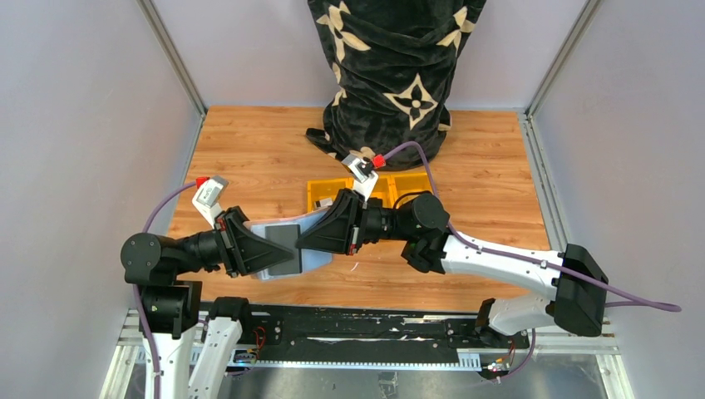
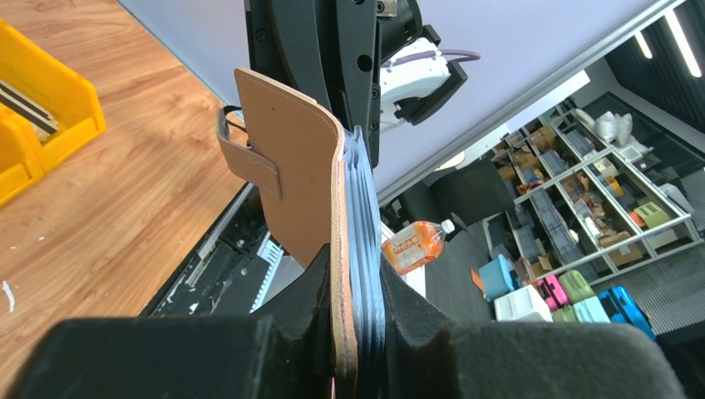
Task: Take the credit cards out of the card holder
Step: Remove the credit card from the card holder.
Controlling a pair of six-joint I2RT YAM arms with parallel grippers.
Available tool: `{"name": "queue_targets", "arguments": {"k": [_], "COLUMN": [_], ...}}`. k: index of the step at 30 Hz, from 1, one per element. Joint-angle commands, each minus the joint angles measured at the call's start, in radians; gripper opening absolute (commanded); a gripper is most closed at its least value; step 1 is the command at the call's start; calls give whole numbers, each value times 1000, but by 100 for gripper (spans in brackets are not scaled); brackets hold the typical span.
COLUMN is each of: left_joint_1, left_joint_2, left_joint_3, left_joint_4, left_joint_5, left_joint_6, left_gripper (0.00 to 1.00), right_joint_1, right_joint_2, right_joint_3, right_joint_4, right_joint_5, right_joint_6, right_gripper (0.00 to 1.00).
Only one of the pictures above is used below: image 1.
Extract dark grey card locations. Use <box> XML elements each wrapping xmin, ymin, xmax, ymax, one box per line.
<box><xmin>265</xmin><ymin>224</ymin><xmax>303</xmax><ymax>278</ymax></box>

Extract pink leather card holder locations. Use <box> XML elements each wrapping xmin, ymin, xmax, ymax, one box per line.
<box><xmin>245</xmin><ymin>210</ymin><xmax>333</xmax><ymax>281</ymax></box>

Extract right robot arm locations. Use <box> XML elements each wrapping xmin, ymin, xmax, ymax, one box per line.
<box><xmin>296</xmin><ymin>189</ymin><xmax>609</xmax><ymax>337</ymax></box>

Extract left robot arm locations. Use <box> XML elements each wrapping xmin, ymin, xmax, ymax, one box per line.
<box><xmin>121</xmin><ymin>207</ymin><xmax>294</xmax><ymax>398</ymax></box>

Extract yellow plastic end bin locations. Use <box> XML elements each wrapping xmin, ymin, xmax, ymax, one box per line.
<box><xmin>390</xmin><ymin>172</ymin><xmax>432</xmax><ymax>208</ymax></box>

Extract black floral blanket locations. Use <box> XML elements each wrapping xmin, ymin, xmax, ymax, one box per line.
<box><xmin>306</xmin><ymin>0</ymin><xmax>485</xmax><ymax>171</ymax></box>

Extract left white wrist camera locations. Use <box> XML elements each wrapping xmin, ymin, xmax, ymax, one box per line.
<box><xmin>191</xmin><ymin>175</ymin><xmax>229</xmax><ymax>227</ymax></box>

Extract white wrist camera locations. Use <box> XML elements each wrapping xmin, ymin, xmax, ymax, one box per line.
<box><xmin>342</xmin><ymin>154</ymin><xmax>379</xmax><ymax>200</ymax></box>
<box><xmin>191</xmin><ymin>175</ymin><xmax>229</xmax><ymax>227</ymax></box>

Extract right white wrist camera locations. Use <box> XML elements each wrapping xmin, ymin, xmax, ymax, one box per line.
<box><xmin>342</xmin><ymin>154</ymin><xmax>379</xmax><ymax>200</ymax></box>

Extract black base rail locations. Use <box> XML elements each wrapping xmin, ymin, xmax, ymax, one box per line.
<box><xmin>229</xmin><ymin>304</ymin><xmax>530</xmax><ymax>372</ymax></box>

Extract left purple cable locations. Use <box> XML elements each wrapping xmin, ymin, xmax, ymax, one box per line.
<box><xmin>131</xmin><ymin>175</ymin><xmax>210</xmax><ymax>399</ymax></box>

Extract purple cable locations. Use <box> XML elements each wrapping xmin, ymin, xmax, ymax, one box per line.
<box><xmin>131</xmin><ymin>175</ymin><xmax>210</xmax><ymax>399</ymax></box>
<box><xmin>372</xmin><ymin>140</ymin><xmax>682</xmax><ymax>313</ymax></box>

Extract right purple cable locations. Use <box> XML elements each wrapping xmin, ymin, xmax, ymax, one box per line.
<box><xmin>372</xmin><ymin>140</ymin><xmax>682</xmax><ymax>313</ymax></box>

